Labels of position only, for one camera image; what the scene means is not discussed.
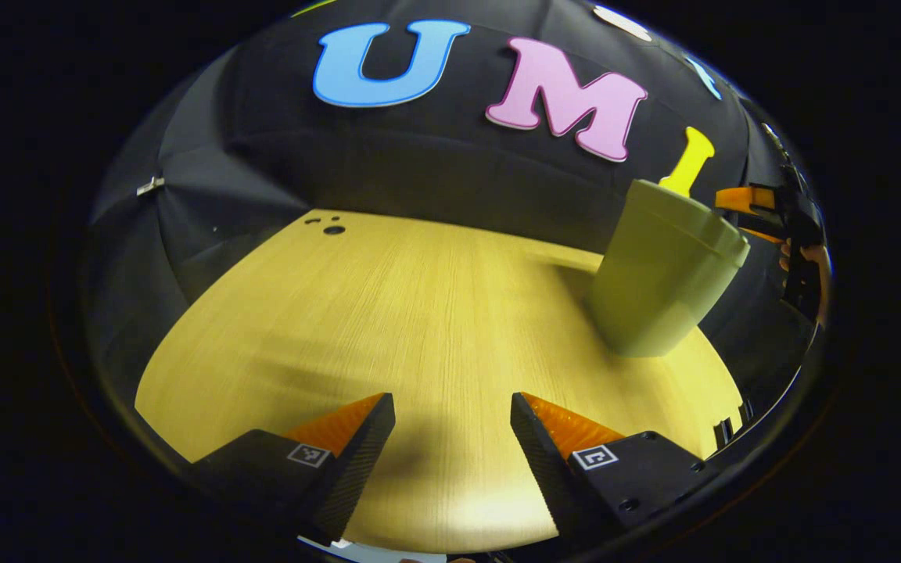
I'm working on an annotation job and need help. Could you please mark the black backdrop cloth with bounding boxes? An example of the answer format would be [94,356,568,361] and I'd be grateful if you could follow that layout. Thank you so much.
[83,0,831,439]

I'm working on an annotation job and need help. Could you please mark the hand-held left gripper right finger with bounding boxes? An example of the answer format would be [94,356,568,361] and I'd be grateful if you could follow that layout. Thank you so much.
[510,392,721,548]

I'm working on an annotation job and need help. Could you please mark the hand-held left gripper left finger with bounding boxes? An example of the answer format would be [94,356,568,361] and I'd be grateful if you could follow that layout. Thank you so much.
[177,393,397,547]

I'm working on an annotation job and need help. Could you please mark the pale green desktop garbage bin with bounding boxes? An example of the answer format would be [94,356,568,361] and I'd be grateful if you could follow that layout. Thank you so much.
[585,179,751,358]

